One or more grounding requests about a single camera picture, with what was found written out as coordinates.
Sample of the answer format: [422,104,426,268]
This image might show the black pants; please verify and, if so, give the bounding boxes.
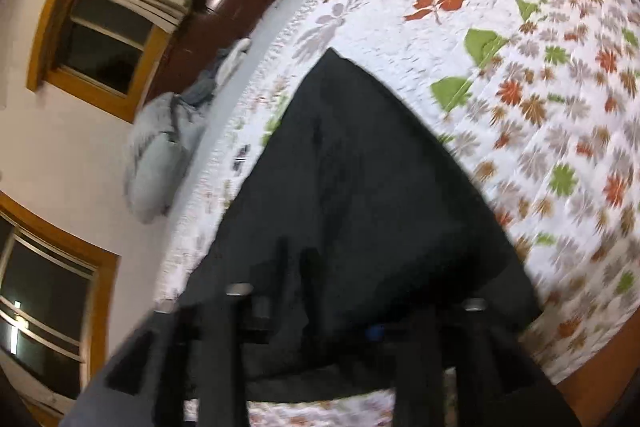
[180,51,537,402]

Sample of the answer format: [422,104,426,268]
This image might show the wooden framed window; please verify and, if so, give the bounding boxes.
[1,195,119,426]
[26,0,169,122]

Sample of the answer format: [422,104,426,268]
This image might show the grey pillow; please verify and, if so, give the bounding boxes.
[124,92,208,225]

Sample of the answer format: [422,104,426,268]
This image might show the grey bed sheet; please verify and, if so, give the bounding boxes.
[167,0,305,231]

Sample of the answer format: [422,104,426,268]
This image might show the grey and white folded clothes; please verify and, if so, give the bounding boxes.
[180,38,252,107]

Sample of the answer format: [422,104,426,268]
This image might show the white floral quilt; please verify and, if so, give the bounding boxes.
[155,0,639,426]

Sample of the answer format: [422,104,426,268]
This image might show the dark wooden headboard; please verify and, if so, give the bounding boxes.
[145,0,276,101]

